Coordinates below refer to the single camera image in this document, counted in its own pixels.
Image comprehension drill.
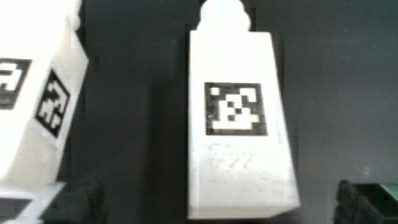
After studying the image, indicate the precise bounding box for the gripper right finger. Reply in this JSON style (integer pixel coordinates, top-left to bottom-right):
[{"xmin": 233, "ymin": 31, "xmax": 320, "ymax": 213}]
[{"xmin": 336, "ymin": 180, "xmax": 398, "ymax": 224}]

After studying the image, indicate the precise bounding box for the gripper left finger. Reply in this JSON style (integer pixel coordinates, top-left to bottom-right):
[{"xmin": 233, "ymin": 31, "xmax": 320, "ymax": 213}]
[{"xmin": 43, "ymin": 181, "xmax": 107, "ymax": 224}]

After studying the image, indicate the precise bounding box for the white leg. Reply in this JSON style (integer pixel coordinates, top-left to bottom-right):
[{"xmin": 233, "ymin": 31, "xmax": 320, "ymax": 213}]
[
  {"xmin": 189, "ymin": 0, "xmax": 301, "ymax": 220},
  {"xmin": 0, "ymin": 0, "xmax": 89, "ymax": 224}
]

